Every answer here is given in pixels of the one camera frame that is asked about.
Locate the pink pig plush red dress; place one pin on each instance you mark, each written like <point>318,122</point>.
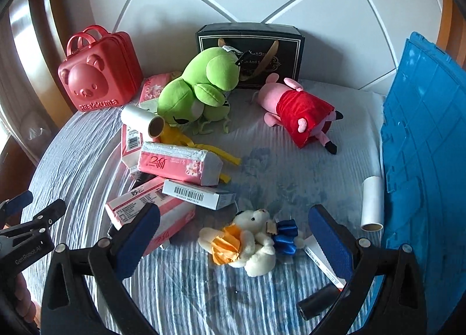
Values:
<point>304,116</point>

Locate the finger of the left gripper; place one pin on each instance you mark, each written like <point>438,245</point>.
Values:
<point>14,205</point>
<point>40,222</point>

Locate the pink tissue pack back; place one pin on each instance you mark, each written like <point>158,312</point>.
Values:
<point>153,85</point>

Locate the yellow plastic clip toy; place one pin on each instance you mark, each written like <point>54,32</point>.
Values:
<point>174,136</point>

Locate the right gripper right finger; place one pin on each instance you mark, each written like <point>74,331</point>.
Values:
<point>400,305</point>

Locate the white barcode medicine box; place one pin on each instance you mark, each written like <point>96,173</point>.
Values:
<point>209,198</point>

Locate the blue striped bed cover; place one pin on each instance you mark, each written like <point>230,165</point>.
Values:
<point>179,289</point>

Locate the black gift box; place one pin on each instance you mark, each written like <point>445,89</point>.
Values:
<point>262,49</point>

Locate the white red medicine box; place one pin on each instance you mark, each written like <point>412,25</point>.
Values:
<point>314,251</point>

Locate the green frog plush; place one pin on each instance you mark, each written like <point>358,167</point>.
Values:
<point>202,85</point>

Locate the blue plastic crate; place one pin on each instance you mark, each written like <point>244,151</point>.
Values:
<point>423,147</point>

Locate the person left hand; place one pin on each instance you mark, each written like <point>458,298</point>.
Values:
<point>25,307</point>

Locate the pink tissue pack top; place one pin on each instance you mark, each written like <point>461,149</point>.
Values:
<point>186,164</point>

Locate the white lint roll right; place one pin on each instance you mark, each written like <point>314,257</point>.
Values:
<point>372,217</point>

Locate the white bear orange dress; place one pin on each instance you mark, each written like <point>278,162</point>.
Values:
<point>244,243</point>

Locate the white lint roll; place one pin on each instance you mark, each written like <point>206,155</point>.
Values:
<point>372,217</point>
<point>147,123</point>

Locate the white lint roll left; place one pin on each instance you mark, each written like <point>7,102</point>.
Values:
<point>147,123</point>

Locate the wooden door frame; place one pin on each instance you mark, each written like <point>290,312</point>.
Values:
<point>40,32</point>

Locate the red bear suitcase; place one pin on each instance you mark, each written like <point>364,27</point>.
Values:
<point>101,69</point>

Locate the black cylinder right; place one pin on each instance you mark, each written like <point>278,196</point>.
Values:
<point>321,300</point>

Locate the red white carton box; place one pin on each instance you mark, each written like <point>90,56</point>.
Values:
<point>130,146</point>

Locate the white bear blue dress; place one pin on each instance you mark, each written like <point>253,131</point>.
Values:
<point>286,236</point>

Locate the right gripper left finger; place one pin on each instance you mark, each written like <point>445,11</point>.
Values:
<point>68,307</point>

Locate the pink tissue pack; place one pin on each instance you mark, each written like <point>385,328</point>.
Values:
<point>153,85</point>
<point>186,164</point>
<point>174,212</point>

